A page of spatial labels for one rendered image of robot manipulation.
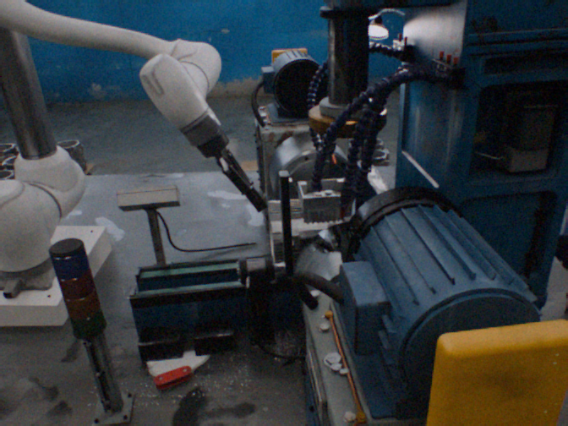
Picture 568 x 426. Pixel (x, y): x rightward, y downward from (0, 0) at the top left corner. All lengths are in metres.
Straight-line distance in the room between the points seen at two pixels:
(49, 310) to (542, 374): 1.23
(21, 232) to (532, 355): 1.26
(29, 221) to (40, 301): 0.21
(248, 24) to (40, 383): 5.85
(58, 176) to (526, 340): 1.35
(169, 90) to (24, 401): 0.77
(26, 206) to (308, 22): 5.59
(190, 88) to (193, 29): 5.71
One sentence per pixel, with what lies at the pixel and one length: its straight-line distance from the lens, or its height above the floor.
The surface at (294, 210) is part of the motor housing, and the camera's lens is 1.22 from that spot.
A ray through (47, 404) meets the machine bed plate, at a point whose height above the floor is 0.80.
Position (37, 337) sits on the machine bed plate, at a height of 0.80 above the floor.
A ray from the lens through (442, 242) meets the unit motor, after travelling 0.61.
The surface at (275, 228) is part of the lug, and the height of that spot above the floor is 1.08.
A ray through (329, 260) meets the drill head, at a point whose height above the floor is 1.14.
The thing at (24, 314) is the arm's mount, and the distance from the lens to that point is 1.53.
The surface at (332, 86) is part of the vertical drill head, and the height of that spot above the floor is 1.40.
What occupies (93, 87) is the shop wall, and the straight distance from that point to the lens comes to 7.42.
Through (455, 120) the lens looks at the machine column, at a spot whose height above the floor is 1.35.
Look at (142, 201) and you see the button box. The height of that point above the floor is 1.05.
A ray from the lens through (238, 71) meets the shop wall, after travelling 6.87.
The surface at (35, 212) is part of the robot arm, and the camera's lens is 1.48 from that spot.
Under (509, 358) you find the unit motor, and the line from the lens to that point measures 0.50.
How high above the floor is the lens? 1.66
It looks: 28 degrees down
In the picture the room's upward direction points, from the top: 3 degrees counter-clockwise
